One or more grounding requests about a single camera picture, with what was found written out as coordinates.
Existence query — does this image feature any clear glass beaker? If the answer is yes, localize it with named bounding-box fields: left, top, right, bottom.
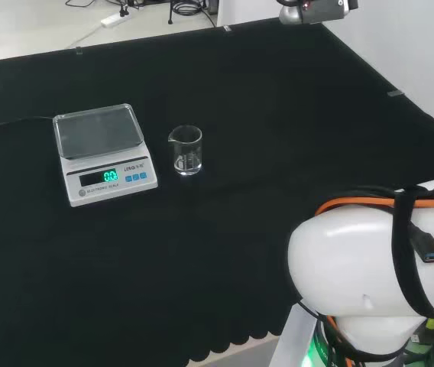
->
left=167, top=124, right=204, bottom=177

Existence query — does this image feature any black bench cloth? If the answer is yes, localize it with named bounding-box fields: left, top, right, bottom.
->
left=0, top=17, right=434, bottom=367

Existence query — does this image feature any white electronic balance steel pan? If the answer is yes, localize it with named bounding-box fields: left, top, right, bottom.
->
left=52, top=102, right=160, bottom=208

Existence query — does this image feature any white power strip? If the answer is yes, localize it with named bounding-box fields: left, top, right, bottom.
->
left=100, top=11, right=132, bottom=28

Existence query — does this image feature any orange robot cable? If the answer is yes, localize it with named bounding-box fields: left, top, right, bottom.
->
left=314, top=193, right=434, bottom=216

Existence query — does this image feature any coiled black floor cable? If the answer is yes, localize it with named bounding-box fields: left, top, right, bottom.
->
left=171, top=0, right=219, bottom=28

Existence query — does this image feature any white power strip cable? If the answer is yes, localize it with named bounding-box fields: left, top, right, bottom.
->
left=63, top=22, right=105, bottom=51

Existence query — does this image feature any black balance power cable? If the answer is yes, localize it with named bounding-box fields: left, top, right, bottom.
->
left=0, top=115, right=56, bottom=128

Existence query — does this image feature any black cable blue plug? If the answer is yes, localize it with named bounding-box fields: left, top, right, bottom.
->
left=406, top=222, right=434, bottom=265

